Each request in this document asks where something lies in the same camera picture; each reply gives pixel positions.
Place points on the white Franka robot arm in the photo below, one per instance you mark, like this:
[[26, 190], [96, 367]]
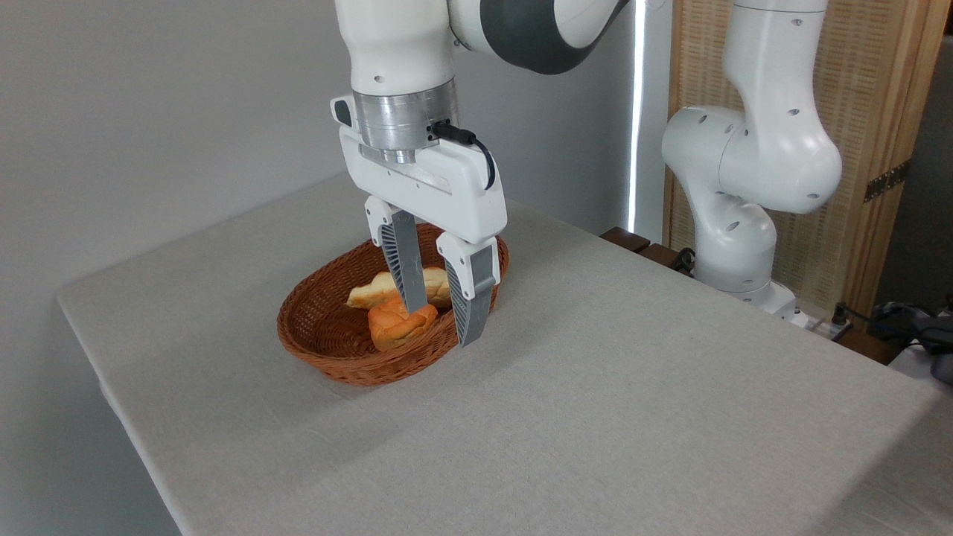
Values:
[[394, 45]]

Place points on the white power strip with plug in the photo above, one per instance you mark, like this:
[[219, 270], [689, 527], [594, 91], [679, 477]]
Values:
[[830, 326]]

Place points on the brown wicker basket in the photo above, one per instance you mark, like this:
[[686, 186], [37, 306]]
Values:
[[327, 335]]

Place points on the pale braided bread loaf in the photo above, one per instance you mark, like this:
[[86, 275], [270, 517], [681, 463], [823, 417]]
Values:
[[372, 292]]

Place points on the black metal screen hinge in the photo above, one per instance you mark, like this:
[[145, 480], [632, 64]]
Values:
[[886, 181]]

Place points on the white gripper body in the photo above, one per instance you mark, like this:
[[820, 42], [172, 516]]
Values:
[[447, 197]]

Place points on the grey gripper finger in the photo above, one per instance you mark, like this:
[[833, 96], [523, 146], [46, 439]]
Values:
[[406, 260], [469, 298]]

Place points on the grey linen tablecloth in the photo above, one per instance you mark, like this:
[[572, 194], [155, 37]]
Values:
[[595, 409]]

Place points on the dark grey device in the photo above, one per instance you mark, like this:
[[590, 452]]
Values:
[[939, 350]]

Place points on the wooden folding screen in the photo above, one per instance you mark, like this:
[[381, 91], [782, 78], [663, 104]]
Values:
[[864, 74]]

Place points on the orange bread roll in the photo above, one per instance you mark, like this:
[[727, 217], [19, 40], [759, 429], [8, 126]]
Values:
[[394, 329]]

